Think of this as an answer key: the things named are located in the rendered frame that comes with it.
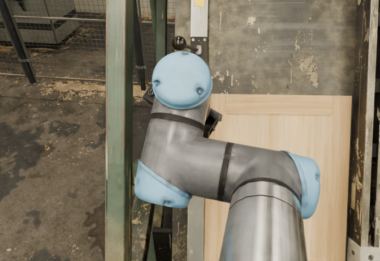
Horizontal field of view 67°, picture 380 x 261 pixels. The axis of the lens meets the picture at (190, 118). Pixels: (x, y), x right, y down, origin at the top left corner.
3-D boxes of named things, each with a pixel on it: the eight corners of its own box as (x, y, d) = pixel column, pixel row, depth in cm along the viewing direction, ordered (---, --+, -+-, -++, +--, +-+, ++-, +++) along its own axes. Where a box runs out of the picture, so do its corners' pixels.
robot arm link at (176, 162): (212, 218, 32) (229, 123, 34) (119, 196, 34) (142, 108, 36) (217, 213, 39) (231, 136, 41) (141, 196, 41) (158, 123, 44)
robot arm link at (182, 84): (140, 104, 34) (156, 40, 36) (156, 124, 45) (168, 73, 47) (204, 116, 33) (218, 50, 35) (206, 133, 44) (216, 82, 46)
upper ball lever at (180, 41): (194, 58, 85) (168, 50, 74) (195, 45, 85) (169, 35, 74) (206, 56, 83) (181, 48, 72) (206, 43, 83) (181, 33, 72)
